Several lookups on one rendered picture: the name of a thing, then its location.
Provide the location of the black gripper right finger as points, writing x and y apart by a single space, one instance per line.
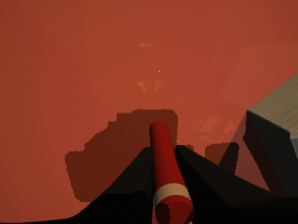
220 197

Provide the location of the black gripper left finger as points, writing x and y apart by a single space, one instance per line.
129 200

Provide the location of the red peg with white band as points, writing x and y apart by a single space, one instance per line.
171 195

